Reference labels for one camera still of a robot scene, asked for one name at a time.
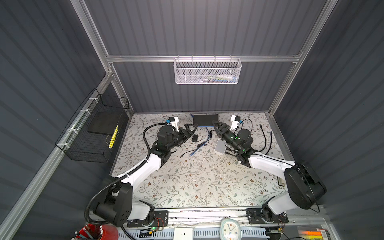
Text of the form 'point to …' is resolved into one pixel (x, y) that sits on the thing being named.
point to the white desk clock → (230, 229)
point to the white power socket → (183, 233)
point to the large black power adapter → (195, 138)
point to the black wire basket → (90, 134)
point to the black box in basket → (105, 122)
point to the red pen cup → (95, 232)
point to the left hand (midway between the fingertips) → (196, 128)
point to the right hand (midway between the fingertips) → (213, 124)
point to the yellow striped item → (112, 139)
